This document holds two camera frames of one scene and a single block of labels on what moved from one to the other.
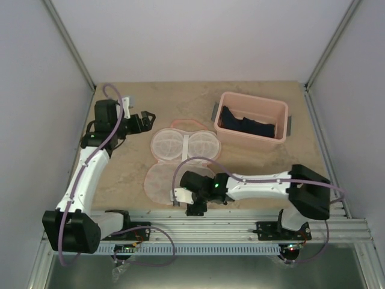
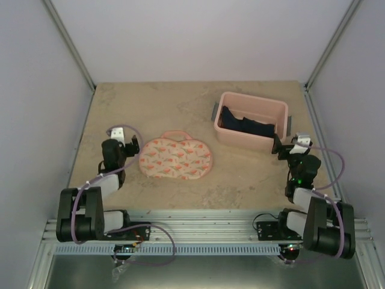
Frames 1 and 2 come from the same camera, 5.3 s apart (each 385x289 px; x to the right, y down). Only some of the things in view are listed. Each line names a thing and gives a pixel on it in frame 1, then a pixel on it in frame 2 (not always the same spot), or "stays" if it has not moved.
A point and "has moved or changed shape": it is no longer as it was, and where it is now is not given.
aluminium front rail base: (337, 227) stays
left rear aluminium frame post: (70, 43) stays
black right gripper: (196, 211) to (284, 149)
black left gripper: (147, 126) to (131, 153)
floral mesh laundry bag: (187, 146) has moved or changed shape
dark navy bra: (227, 120) stays
